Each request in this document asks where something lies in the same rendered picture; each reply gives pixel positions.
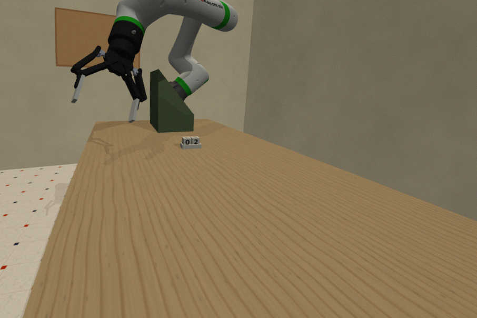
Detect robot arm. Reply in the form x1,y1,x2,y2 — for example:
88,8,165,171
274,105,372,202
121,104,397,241
108,0,238,101

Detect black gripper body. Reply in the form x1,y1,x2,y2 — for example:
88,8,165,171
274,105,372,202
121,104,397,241
103,38,136,76

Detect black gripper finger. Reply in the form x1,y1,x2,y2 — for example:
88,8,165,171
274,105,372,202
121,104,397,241
121,62,147,123
71,46,119,103

